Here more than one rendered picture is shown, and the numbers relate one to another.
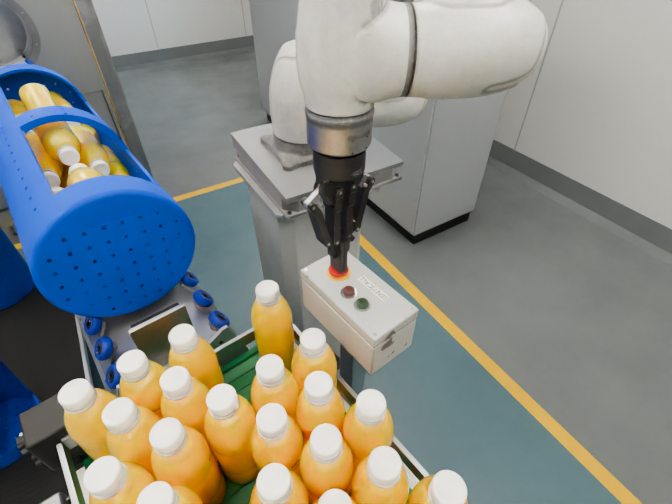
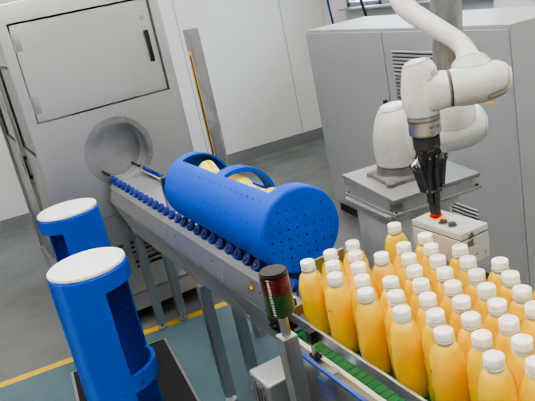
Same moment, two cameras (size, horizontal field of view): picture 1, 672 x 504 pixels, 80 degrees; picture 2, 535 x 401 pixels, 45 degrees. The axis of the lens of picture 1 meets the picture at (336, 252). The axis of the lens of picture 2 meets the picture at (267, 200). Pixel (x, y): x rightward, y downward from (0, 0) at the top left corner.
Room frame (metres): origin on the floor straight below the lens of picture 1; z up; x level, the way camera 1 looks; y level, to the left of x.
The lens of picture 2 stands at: (-1.31, 0.04, 1.83)
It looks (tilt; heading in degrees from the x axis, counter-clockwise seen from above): 18 degrees down; 13
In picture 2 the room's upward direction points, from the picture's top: 12 degrees counter-clockwise
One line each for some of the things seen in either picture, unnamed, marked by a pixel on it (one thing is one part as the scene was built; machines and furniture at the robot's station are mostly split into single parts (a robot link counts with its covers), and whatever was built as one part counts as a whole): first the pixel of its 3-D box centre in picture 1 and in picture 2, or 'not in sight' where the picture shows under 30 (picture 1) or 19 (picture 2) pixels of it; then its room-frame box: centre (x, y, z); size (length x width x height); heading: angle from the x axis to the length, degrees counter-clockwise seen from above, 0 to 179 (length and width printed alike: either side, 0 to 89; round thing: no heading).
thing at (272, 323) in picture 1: (274, 330); (399, 260); (0.46, 0.12, 1.00); 0.07 x 0.07 x 0.20
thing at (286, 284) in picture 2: not in sight; (275, 282); (-0.07, 0.36, 1.23); 0.06 x 0.06 x 0.04
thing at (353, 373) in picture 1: (349, 438); not in sight; (0.48, -0.04, 0.50); 0.04 x 0.04 x 1.00; 39
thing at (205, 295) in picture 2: not in sight; (216, 344); (1.23, 1.03, 0.31); 0.06 x 0.06 x 0.63; 39
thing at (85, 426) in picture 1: (106, 430); (314, 298); (0.28, 0.35, 1.00); 0.07 x 0.07 x 0.20
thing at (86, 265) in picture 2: not in sight; (86, 264); (0.64, 1.20, 1.03); 0.28 x 0.28 x 0.01
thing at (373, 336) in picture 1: (355, 306); (450, 236); (0.48, -0.04, 1.05); 0.20 x 0.10 x 0.10; 39
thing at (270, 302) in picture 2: not in sight; (279, 301); (-0.07, 0.36, 1.18); 0.06 x 0.06 x 0.05
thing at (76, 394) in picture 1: (76, 394); (307, 263); (0.28, 0.35, 1.11); 0.04 x 0.04 x 0.02
